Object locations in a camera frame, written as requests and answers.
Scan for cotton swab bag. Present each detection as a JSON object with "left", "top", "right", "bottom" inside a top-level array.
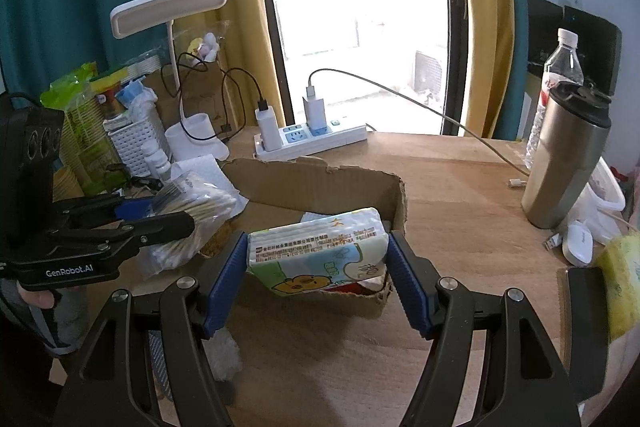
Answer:
[{"left": 138, "top": 171, "right": 243, "bottom": 279}]

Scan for cartoon tissue pack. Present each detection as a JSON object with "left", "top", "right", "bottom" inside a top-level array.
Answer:
[{"left": 246, "top": 207, "right": 390, "bottom": 296}]

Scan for left hand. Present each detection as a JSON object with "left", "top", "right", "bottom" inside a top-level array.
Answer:
[{"left": 16, "top": 283, "right": 55, "bottom": 310}]

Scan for green snack bag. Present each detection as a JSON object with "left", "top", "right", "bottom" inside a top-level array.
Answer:
[{"left": 40, "top": 62, "right": 122, "bottom": 195}]

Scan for white pill bottle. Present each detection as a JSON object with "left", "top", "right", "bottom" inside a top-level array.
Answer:
[{"left": 140, "top": 139, "right": 171, "bottom": 182}]

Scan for white perforated basket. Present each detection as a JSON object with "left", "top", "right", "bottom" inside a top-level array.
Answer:
[{"left": 106, "top": 108, "right": 171, "bottom": 176}]

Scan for black tablet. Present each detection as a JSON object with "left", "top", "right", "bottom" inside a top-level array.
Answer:
[{"left": 567, "top": 267, "right": 610, "bottom": 403}]

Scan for white desk lamp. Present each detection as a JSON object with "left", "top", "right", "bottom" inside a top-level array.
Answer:
[{"left": 109, "top": 0, "right": 234, "bottom": 163}]

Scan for white computer mouse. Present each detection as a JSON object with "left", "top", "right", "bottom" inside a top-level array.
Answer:
[{"left": 562, "top": 221, "right": 593, "bottom": 268}]

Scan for brown cardboard carton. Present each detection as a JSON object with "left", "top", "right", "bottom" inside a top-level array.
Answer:
[{"left": 143, "top": 63, "right": 245, "bottom": 142}]

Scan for yellow sponge cloth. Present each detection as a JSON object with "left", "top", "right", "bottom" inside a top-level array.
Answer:
[{"left": 596, "top": 232, "right": 640, "bottom": 340}]

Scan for cardboard box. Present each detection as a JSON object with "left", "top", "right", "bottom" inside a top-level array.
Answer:
[{"left": 205, "top": 158, "right": 407, "bottom": 322}]

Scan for white plastic bag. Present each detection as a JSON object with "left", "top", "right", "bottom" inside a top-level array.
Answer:
[{"left": 565, "top": 157, "right": 626, "bottom": 245}]

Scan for white power strip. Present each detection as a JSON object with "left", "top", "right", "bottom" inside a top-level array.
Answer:
[{"left": 254, "top": 119, "right": 368, "bottom": 161}]

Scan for steel travel tumbler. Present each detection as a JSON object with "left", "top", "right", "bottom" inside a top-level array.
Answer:
[{"left": 521, "top": 82, "right": 611, "bottom": 230}]

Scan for clear water bottle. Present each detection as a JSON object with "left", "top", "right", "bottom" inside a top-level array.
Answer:
[{"left": 524, "top": 28, "right": 584, "bottom": 169}]

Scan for black monitor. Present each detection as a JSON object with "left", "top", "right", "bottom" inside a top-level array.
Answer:
[{"left": 528, "top": 0, "right": 622, "bottom": 98}]

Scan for white charger with black cable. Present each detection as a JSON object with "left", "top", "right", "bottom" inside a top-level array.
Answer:
[{"left": 160, "top": 51, "right": 284, "bottom": 153}]

